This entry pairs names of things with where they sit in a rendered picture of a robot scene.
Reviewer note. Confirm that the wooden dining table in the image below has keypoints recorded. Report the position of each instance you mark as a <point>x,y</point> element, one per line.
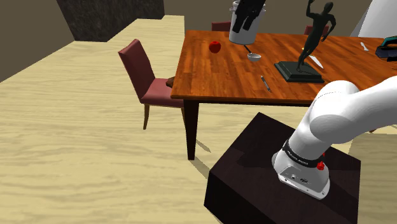
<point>223,77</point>

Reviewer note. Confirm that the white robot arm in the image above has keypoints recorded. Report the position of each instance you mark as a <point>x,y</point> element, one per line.
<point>338,118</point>

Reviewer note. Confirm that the dark robot stand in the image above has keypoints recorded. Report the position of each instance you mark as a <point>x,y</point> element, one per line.
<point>248,186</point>

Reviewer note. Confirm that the red apple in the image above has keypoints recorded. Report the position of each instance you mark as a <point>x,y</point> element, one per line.
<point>215,47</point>

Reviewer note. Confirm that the white metal pot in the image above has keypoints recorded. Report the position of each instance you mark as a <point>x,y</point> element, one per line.
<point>245,38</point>

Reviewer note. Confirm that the dark grey pen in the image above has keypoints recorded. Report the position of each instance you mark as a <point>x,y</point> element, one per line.
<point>266,83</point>

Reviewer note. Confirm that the white blade knife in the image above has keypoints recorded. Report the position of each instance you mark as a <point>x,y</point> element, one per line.
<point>318,63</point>

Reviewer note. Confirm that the teal and dark clothes iron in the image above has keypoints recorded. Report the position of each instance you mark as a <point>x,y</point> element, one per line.
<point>387,51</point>

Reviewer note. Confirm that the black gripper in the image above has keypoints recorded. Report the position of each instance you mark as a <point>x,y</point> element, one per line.
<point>251,6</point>

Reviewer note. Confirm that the small white utensil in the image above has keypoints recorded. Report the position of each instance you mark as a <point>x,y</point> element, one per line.
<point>364,46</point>

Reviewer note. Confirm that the black human figure statue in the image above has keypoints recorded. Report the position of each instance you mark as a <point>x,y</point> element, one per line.
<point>297,74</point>

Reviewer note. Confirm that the maroon dining chair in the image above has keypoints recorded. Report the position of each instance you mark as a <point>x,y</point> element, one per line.
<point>221,26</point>
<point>308,30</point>
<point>139,71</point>

